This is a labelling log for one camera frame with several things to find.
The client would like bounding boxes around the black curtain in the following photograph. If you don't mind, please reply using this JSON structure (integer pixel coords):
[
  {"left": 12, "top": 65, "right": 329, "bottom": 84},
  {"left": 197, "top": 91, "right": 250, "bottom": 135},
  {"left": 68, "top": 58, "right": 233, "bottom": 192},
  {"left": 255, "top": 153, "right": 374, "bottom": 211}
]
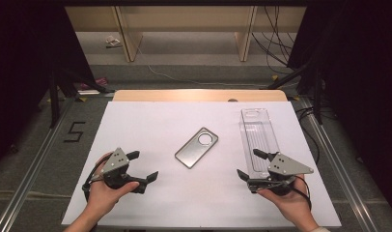
[
  {"left": 287, "top": 0, "right": 392, "bottom": 220},
  {"left": 0, "top": 0, "right": 97, "bottom": 172}
]

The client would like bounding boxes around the clear plastic packaging tray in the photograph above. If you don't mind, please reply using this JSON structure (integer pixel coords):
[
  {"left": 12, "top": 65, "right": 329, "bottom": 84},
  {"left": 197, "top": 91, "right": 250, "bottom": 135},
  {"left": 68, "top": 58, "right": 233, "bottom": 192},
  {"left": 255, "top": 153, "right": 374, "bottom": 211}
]
[{"left": 238, "top": 107, "right": 281, "bottom": 180}]

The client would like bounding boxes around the white board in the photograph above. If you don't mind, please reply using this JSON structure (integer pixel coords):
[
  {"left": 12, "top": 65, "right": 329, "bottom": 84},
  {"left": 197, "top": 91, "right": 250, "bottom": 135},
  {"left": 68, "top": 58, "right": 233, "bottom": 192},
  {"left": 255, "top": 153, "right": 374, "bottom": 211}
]
[{"left": 61, "top": 101, "right": 343, "bottom": 228}]

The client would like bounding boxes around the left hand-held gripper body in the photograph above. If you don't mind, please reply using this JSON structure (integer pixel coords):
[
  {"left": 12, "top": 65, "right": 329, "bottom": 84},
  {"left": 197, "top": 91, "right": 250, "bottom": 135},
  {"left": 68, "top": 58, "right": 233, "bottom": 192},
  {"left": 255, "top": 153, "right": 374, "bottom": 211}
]
[{"left": 100, "top": 147, "right": 150, "bottom": 194}]

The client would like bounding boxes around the black metal stand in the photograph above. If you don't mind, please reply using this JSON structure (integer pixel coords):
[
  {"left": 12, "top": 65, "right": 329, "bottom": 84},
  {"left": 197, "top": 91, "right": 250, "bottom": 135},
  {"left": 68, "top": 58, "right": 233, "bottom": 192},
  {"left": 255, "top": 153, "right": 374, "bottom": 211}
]
[
  {"left": 48, "top": 64, "right": 116, "bottom": 130},
  {"left": 266, "top": 61, "right": 324, "bottom": 126}
]

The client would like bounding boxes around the wooden table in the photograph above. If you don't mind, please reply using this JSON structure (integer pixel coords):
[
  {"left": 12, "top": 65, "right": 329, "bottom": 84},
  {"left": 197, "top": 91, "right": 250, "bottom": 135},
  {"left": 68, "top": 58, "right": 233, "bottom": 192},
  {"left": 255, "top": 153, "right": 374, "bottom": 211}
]
[{"left": 112, "top": 89, "right": 289, "bottom": 103}]

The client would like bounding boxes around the crumpled white paper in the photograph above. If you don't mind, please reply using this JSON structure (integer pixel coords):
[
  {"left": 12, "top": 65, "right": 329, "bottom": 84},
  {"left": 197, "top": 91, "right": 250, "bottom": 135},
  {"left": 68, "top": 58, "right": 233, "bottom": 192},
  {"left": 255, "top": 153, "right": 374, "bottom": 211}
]
[{"left": 104, "top": 35, "right": 123, "bottom": 49}]

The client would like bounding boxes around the metal floor rail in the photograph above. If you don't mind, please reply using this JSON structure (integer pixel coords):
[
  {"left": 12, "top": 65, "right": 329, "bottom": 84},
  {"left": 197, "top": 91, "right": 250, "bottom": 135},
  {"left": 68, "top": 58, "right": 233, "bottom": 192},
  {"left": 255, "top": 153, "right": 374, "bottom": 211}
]
[
  {"left": 299, "top": 96, "right": 382, "bottom": 232},
  {"left": 0, "top": 96, "right": 76, "bottom": 232}
]

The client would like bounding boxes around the pink object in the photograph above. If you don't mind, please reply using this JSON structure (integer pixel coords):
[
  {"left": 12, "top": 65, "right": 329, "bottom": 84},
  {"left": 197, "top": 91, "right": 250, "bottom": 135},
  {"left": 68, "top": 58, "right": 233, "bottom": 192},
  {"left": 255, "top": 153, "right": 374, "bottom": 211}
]
[{"left": 79, "top": 76, "right": 109, "bottom": 91}]

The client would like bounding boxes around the grey phone case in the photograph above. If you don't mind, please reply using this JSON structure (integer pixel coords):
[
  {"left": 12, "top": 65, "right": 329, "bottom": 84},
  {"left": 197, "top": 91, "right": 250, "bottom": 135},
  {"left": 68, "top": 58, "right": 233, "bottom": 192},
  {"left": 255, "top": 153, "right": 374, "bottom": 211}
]
[{"left": 174, "top": 127, "right": 219, "bottom": 169}]

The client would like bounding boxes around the person's right hand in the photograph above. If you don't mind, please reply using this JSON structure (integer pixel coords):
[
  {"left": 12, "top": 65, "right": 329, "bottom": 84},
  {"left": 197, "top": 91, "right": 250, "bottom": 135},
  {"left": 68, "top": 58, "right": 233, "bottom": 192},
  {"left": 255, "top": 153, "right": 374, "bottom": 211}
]
[{"left": 257, "top": 176, "right": 314, "bottom": 226}]

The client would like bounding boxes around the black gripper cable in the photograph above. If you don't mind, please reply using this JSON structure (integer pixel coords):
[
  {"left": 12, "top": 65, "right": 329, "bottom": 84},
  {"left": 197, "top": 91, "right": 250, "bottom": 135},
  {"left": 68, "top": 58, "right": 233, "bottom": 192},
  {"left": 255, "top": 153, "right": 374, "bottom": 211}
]
[
  {"left": 293, "top": 175, "right": 313, "bottom": 211},
  {"left": 81, "top": 160, "right": 104, "bottom": 202}
]

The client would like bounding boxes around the bundle of black cables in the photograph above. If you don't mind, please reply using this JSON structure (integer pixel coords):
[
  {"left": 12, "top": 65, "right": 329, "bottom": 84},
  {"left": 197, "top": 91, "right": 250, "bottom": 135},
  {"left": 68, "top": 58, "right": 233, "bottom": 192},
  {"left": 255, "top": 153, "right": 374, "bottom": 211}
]
[{"left": 251, "top": 5, "right": 297, "bottom": 71}]

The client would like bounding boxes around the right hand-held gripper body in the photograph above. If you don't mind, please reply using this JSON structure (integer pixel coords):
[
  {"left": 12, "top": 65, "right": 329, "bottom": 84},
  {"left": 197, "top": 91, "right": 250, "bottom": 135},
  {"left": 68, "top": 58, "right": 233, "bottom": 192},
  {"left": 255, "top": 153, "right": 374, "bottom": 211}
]
[{"left": 247, "top": 153, "right": 314, "bottom": 196}]

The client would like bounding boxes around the person's left hand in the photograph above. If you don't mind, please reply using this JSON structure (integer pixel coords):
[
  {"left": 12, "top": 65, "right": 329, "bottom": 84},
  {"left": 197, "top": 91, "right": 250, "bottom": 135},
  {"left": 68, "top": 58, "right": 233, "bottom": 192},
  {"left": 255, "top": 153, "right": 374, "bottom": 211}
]
[{"left": 87, "top": 153, "right": 140, "bottom": 215}]

